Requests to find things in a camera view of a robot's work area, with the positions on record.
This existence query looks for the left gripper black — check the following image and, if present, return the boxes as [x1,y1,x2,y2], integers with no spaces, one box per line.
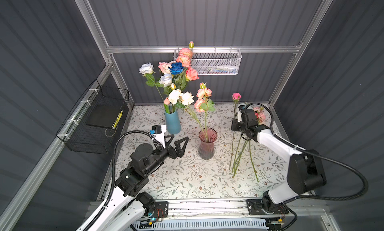
[143,133,187,178]

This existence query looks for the teal ceramic vase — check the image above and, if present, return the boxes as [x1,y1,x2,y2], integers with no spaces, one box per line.
[165,111,182,135]

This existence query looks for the small pink rosebud stem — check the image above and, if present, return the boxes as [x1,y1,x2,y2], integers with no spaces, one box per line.
[229,92,242,171]

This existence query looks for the pink glass vase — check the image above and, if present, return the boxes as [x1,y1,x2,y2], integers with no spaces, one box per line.
[198,128,218,160]

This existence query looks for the pink tulip stem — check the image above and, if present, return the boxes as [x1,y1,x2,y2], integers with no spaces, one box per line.
[164,97,172,114]

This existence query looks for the pink peony stem with bud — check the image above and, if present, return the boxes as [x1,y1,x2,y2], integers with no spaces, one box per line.
[195,82,216,142]

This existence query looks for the cream peony stem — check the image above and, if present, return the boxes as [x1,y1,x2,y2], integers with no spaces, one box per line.
[167,89,204,131]

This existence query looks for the pale pink rose stem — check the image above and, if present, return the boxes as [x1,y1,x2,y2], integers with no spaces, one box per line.
[158,62,172,74]

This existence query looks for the cream white rose stem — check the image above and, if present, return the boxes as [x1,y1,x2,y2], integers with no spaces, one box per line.
[139,63,164,101]

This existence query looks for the peach peony stem with bud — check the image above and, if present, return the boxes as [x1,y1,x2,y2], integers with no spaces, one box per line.
[176,41,194,68]

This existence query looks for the blue and white rose stem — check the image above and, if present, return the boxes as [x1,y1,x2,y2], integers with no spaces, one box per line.
[159,61,186,94]

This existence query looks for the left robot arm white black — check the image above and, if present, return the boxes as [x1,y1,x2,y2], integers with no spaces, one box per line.
[78,132,189,231]

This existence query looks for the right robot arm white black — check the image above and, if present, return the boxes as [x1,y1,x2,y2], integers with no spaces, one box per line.
[231,105,327,214]

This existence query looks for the bunch of artificial flowers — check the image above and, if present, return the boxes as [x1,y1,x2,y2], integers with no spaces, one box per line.
[231,102,268,182]

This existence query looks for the items in white basket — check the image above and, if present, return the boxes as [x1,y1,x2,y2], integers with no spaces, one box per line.
[197,65,239,74]

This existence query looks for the yellow pen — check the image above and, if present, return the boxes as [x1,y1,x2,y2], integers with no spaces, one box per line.
[111,111,123,130]

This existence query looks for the black pad in basket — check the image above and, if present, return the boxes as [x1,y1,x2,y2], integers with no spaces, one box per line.
[86,104,121,129]

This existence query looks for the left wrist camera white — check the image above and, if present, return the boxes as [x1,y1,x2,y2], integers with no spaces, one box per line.
[150,125,167,148]

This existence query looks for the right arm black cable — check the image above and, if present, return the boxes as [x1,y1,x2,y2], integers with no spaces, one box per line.
[245,102,369,201]

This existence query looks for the white wire mesh basket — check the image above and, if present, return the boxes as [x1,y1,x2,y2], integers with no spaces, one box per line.
[192,48,242,75]

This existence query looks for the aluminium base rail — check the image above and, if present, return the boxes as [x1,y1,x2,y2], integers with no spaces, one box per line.
[83,196,325,223]

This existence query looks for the black wire basket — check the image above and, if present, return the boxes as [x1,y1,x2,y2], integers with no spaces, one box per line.
[57,80,130,155]

